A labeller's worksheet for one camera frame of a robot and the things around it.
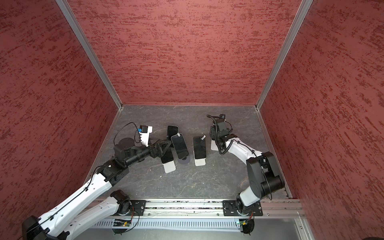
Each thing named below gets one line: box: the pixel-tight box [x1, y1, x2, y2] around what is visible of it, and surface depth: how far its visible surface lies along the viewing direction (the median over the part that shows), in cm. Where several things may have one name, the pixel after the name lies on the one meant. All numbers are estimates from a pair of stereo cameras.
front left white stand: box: [162, 160, 176, 174], surface depth 89 cm
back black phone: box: [167, 125, 179, 141], surface depth 94 cm
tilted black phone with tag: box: [171, 132, 190, 159], surface depth 87 cm
